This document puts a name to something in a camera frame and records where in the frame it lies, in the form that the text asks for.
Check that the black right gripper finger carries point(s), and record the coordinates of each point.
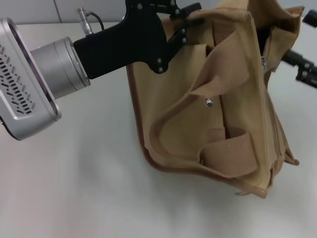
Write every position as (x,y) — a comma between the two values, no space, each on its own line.
(311,17)
(302,67)

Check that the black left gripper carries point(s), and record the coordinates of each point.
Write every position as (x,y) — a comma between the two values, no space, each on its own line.
(123,47)

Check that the khaki canvas food bag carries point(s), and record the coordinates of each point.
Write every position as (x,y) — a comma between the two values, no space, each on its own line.
(235,124)

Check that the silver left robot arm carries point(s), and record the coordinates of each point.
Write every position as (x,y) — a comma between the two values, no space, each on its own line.
(57,67)

